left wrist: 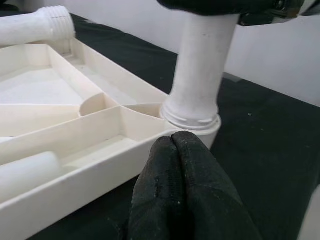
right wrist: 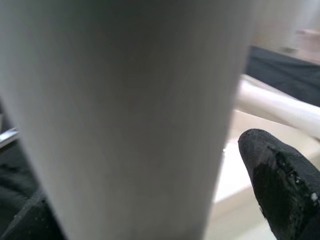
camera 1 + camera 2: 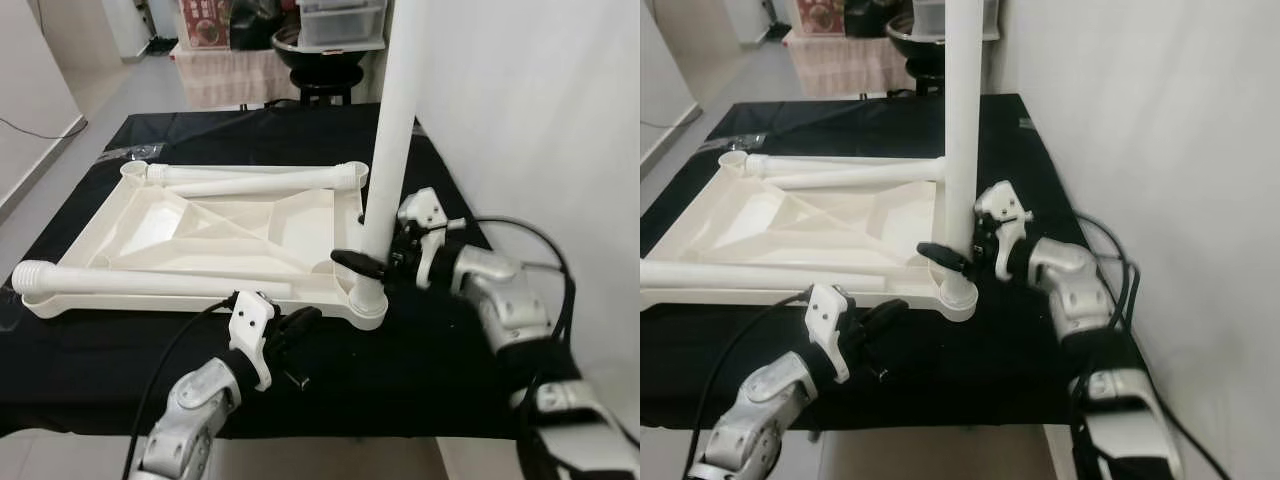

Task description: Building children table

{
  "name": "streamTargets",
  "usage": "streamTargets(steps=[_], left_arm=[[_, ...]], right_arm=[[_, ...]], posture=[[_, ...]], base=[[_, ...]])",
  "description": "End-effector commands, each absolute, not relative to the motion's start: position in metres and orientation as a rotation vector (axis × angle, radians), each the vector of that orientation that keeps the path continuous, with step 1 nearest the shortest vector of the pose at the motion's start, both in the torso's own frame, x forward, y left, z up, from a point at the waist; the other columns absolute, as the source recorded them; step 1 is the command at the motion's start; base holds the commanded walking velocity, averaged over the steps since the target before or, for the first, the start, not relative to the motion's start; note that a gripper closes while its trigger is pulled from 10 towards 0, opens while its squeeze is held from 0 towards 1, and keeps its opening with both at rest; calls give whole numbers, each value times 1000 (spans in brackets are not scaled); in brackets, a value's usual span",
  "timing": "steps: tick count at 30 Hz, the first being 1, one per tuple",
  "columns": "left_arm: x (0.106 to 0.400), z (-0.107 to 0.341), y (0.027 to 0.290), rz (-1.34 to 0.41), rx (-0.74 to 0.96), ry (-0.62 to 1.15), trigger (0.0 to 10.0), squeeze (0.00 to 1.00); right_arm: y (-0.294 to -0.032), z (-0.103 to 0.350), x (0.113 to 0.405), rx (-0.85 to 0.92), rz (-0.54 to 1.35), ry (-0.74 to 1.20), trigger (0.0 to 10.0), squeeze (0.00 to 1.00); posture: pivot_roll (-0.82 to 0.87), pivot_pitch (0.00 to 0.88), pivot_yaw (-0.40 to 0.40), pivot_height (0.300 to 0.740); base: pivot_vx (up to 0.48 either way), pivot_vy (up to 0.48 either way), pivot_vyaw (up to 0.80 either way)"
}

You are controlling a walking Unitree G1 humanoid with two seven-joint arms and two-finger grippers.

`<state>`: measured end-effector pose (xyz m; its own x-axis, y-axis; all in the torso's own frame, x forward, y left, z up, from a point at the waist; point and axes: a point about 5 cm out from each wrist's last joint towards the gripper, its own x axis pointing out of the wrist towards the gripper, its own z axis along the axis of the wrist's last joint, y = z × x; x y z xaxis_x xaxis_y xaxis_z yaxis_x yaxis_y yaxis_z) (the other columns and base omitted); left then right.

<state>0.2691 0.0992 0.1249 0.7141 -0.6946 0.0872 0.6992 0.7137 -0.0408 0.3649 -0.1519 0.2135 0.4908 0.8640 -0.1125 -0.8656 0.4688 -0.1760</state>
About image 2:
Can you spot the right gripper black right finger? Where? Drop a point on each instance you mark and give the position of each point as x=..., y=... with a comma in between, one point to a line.
x=282, y=190

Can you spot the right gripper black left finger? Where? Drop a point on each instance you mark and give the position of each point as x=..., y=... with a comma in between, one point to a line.
x=35, y=222

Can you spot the white plastic table leg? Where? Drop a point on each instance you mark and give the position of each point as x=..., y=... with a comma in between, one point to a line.
x=275, y=110
x=125, y=100

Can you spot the white plastic ribbed table top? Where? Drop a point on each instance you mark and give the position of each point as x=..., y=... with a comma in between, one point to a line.
x=232, y=187

